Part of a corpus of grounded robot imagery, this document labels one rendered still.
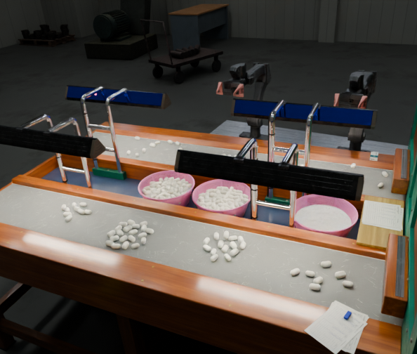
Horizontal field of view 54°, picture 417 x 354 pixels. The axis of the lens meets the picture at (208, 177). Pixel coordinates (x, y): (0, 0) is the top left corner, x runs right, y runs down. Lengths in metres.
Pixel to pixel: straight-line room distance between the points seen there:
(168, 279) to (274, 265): 0.37
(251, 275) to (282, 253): 0.16
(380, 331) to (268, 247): 0.49
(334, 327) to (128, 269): 0.70
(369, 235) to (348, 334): 0.46
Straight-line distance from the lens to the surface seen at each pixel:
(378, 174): 2.09
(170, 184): 1.97
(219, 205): 1.79
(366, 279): 1.48
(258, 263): 1.48
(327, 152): 2.19
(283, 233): 1.58
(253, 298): 1.33
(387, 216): 1.72
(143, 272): 1.46
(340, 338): 1.26
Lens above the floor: 1.72
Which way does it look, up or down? 29 degrees down
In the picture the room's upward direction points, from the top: 4 degrees counter-clockwise
